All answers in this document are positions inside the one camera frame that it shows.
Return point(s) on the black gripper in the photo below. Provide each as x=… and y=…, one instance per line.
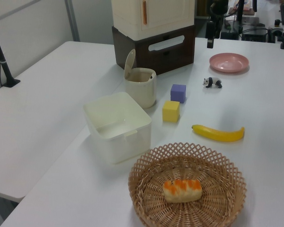
x=218, y=8

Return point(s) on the cream dustbin with lid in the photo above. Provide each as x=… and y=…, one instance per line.
x=140, y=91

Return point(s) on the pink plastic plate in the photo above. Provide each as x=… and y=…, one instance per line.
x=229, y=62

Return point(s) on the toy panda figure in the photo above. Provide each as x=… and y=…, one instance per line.
x=213, y=82

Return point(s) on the cream storage cabinet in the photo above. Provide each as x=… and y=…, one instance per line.
x=168, y=14

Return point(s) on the purple foam cube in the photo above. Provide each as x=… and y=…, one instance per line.
x=178, y=94

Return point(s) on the emergency stop button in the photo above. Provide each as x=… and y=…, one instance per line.
x=277, y=23

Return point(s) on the yellow foam cube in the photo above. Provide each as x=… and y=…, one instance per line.
x=171, y=112

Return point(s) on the yellow toy banana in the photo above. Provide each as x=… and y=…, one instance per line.
x=219, y=134

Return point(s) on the white plastic storage container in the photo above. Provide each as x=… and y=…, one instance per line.
x=118, y=123

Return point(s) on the toy bread with orange top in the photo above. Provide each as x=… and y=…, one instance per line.
x=182, y=191

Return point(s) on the woven wicker basket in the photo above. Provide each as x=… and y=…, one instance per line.
x=156, y=205

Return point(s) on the aluminium frame post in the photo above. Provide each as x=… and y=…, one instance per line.
x=73, y=21

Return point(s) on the black camera stand pole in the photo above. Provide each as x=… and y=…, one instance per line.
x=2, y=63

